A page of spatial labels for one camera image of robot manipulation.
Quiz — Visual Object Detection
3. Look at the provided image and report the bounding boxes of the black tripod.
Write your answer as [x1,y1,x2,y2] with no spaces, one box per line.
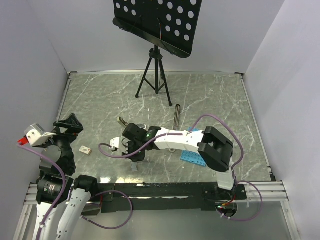
[135,45,173,107]

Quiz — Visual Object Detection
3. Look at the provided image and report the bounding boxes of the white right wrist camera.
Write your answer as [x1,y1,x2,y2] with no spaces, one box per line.
[109,137,123,153]

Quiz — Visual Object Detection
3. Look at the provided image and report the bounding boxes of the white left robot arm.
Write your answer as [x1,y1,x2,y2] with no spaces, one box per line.
[26,113,99,240]

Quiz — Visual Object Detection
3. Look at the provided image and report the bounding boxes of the blue studded baseplate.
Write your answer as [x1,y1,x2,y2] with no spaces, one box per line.
[179,126,210,167]

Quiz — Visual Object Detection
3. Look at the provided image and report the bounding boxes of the beige metal stapler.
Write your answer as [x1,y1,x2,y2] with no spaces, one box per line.
[116,116,147,130]

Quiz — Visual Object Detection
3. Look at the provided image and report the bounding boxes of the small cardboard staple box lid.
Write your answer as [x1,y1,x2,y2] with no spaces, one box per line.
[79,145,92,156]

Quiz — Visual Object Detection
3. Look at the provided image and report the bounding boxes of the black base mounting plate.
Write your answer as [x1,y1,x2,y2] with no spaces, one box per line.
[75,182,247,213]

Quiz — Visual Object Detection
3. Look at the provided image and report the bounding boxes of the grey staple box tray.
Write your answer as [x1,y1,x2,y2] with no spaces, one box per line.
[130,162,138,172]

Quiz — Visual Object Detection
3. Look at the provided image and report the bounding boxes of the black perforated music stand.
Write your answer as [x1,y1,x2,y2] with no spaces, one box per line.
[112,0,202,59]

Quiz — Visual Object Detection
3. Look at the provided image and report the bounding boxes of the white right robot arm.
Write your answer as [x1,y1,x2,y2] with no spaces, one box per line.
[119,123,236,199]

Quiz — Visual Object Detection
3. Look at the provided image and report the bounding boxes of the metal staple magazine rail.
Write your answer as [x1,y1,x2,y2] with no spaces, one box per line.
[172,104,181,131]

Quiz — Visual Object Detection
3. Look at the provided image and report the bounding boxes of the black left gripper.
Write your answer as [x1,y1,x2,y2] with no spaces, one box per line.
[38,113,83,171]

